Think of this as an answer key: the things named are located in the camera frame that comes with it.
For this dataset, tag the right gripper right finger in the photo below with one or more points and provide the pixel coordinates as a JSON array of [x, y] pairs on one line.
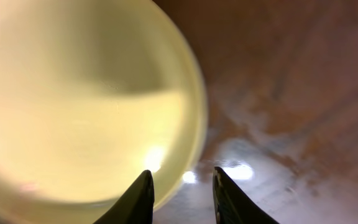
[[232, 205]]

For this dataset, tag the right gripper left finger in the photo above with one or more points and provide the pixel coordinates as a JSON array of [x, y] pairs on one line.
[[135, 206]]

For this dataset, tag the yellow plate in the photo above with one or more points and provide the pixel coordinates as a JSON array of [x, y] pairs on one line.
[[92, 93]]

